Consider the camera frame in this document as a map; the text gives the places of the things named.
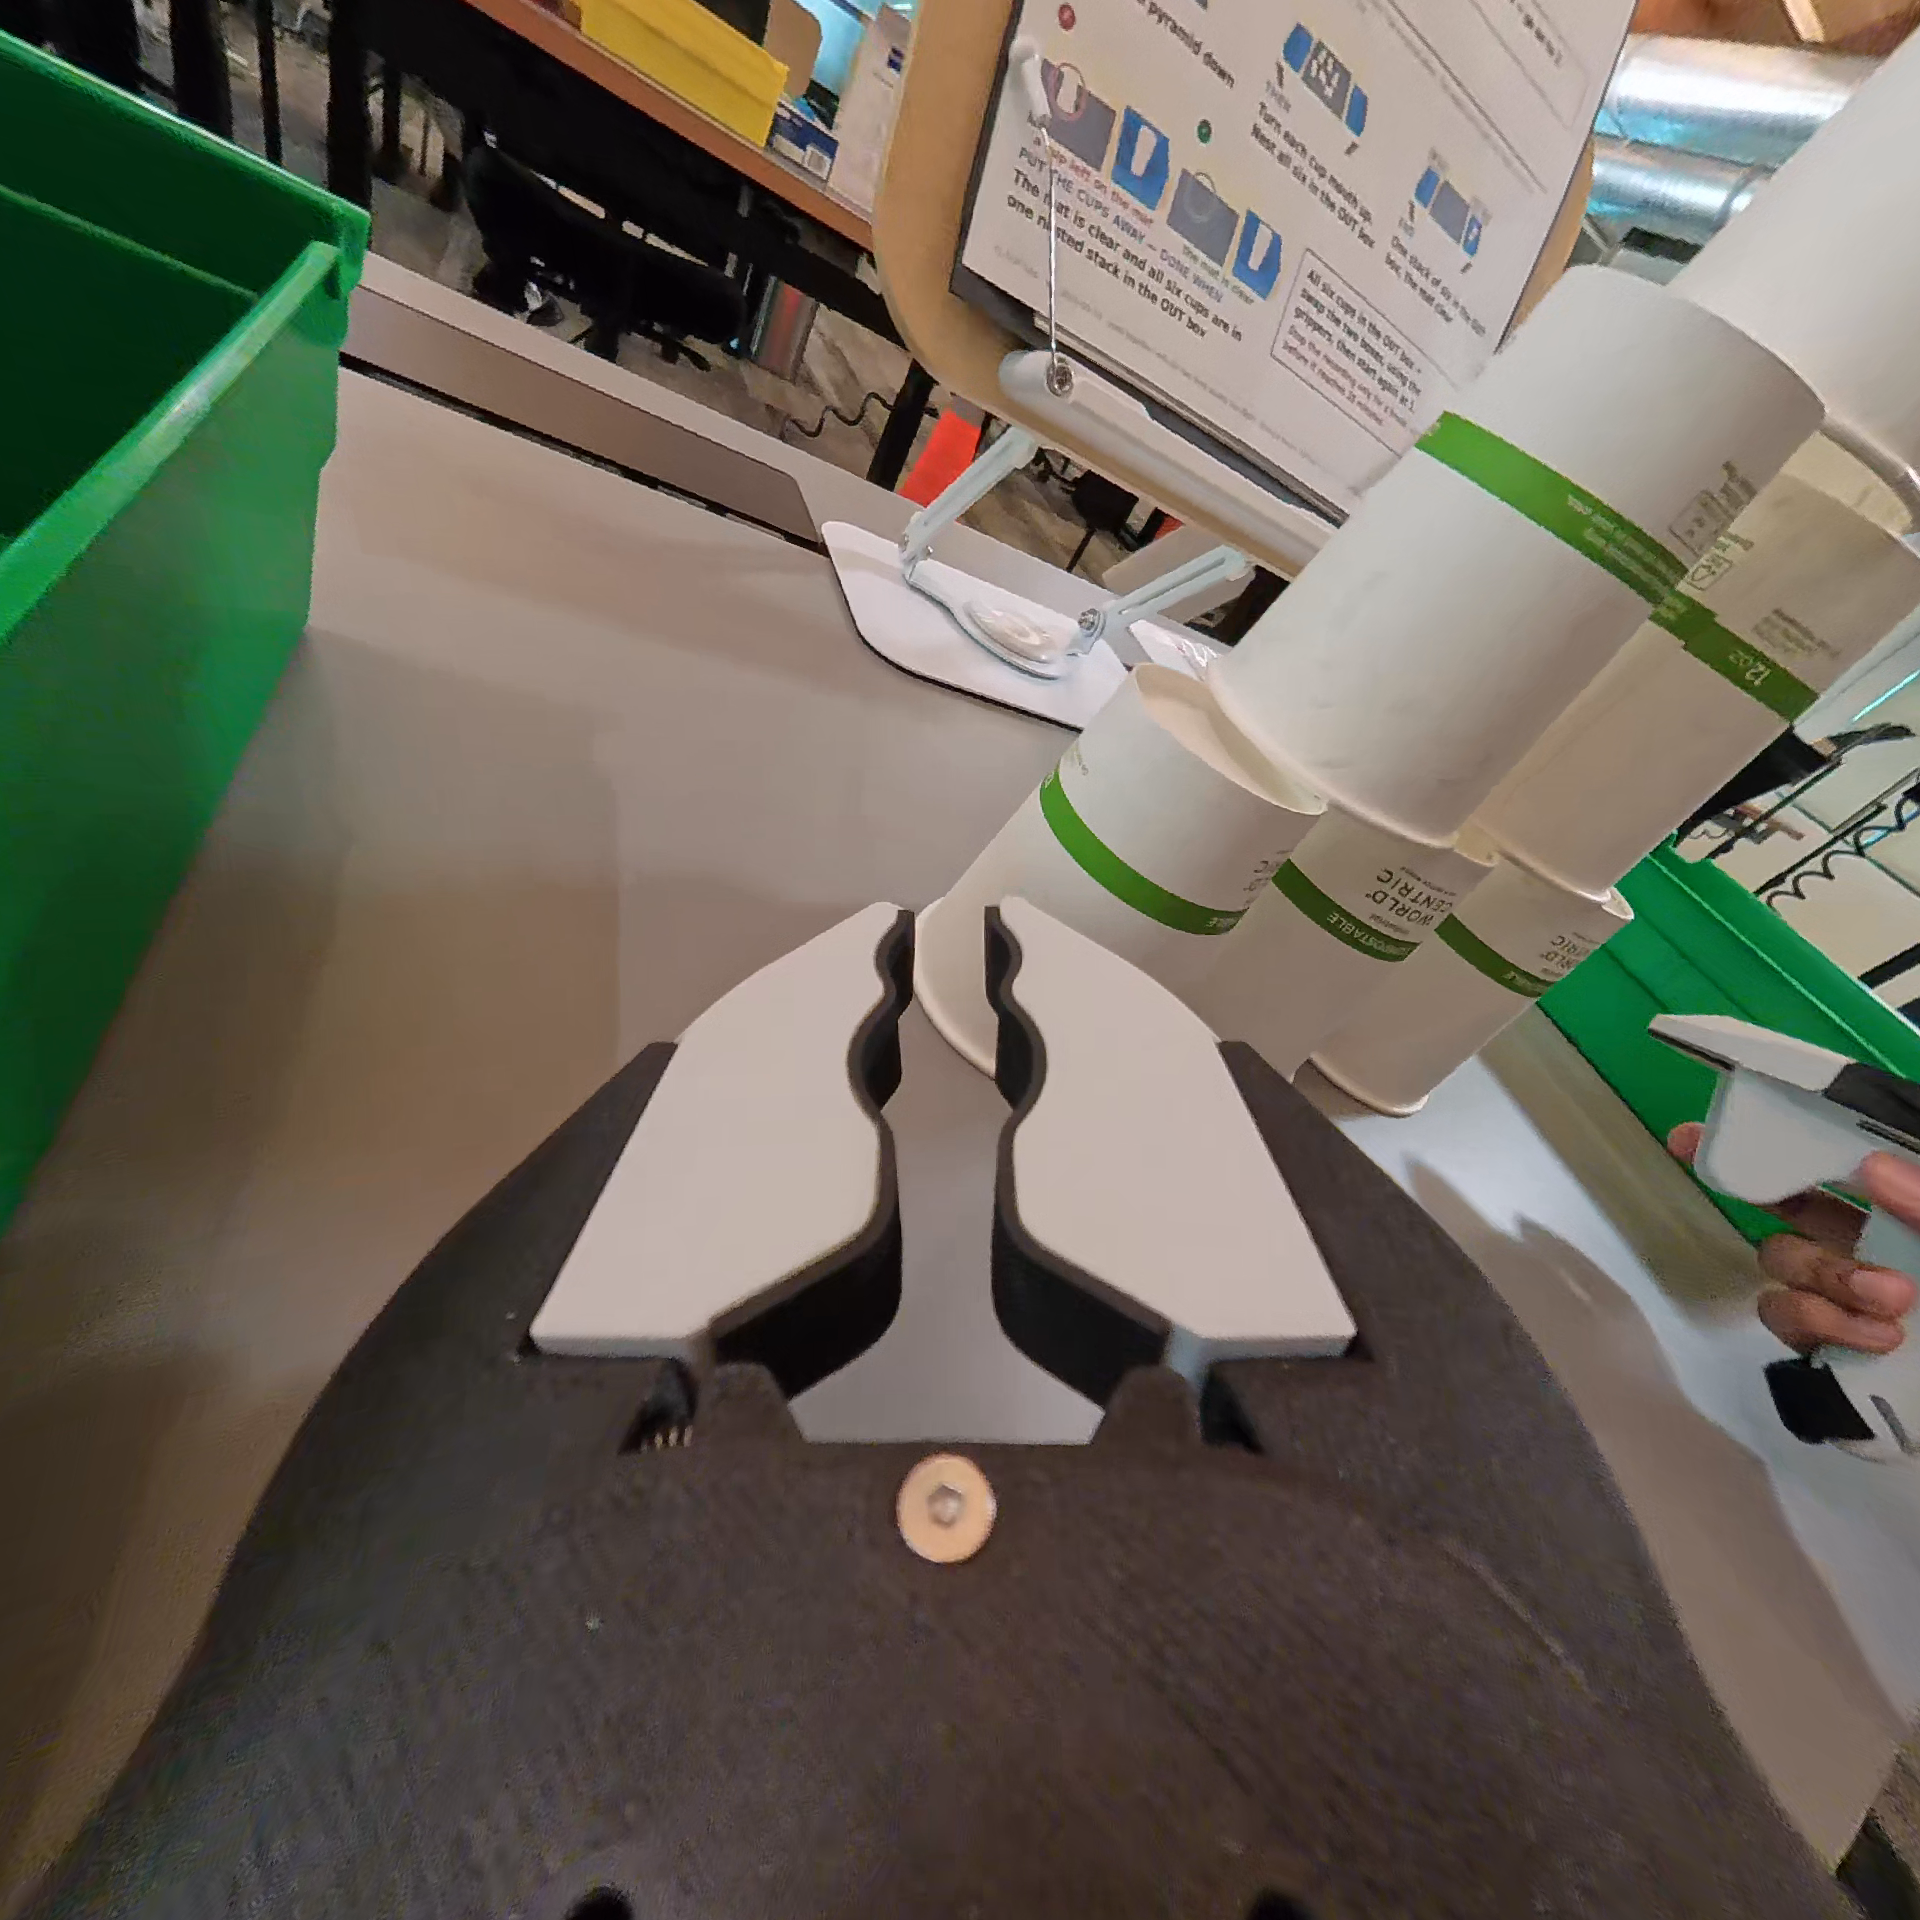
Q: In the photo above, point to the silver ventilation duct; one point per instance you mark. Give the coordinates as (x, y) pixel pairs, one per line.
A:
(1695, 104)

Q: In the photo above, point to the orange traffic cone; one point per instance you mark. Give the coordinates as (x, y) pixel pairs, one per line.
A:
(943, 450)

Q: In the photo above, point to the white cardboard box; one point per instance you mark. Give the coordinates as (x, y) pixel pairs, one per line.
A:
(809, 140)

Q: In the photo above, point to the grey desk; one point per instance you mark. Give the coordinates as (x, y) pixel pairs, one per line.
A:
(522, 750)

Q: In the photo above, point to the person's right hand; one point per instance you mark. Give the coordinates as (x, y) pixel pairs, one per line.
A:
(1836, 1298)

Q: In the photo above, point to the printed instruction sheet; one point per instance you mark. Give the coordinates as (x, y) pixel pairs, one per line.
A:
(1350, 180)

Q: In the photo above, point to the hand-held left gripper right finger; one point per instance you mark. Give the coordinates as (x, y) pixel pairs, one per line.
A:
(1185, 1187)

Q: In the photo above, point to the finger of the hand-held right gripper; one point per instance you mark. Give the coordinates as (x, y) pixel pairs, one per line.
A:
(1747, 1047)

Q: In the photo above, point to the green plastic bin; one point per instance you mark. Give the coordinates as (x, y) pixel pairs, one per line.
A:
(1695, 961)
(150, 673)

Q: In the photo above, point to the wooden background table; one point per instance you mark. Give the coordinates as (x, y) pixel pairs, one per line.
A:
(750, 174)

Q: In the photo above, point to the yellow plastic bin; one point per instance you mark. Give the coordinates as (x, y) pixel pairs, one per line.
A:
(689, 58)

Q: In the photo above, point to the black desk panel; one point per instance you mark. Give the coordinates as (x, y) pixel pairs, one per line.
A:
(597, 420)

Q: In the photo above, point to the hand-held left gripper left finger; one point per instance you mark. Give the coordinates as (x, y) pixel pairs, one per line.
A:
(706, 1187)

